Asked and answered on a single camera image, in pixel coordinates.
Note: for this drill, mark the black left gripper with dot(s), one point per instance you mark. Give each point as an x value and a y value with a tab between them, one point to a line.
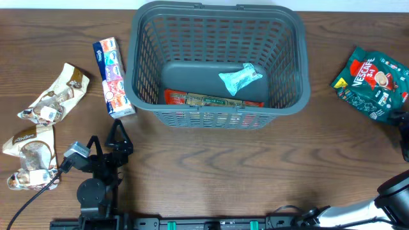
120	160

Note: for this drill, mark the San Remo spaghetti packet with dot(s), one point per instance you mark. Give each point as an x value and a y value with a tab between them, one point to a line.
173	97

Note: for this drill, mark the light green wipes packet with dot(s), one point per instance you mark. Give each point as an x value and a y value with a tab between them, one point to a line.
235	81

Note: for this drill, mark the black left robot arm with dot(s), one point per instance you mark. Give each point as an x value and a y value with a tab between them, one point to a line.
98	195

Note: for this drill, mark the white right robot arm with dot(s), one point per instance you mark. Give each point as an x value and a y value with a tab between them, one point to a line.
389	210

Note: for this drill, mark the colourful tissue pack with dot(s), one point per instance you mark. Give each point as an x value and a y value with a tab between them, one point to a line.
108	59

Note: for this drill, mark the green Nescafe coffee bag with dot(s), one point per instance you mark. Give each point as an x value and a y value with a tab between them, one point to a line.
374	84

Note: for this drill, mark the upper beige snack bag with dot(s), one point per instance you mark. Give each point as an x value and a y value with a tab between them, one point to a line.
59	99

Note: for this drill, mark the beige snack bag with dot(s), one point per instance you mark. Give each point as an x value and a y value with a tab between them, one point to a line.
59	99
35	149

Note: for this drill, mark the lower beige snack bag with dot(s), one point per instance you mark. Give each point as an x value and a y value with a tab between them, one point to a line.
35	149

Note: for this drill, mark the grey plastic basket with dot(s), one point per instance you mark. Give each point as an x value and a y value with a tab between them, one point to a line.
185	46

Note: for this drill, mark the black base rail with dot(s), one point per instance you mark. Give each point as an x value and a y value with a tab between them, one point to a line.
271	222

